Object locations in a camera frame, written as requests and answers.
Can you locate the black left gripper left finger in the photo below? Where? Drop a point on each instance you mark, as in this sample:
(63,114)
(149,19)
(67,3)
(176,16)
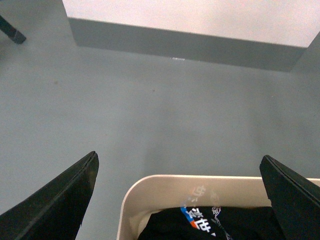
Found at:
(55,211)

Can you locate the black printed t-shirt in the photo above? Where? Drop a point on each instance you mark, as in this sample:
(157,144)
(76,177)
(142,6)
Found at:
(213,223)

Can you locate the black rack leg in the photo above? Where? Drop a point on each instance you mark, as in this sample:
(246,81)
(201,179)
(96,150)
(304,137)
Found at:
(15,35)

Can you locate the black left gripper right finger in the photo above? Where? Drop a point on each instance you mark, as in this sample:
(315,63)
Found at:
(294,199)

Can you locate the cream plastic laundry hamper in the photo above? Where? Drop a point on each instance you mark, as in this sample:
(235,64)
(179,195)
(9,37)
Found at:
(155,193)

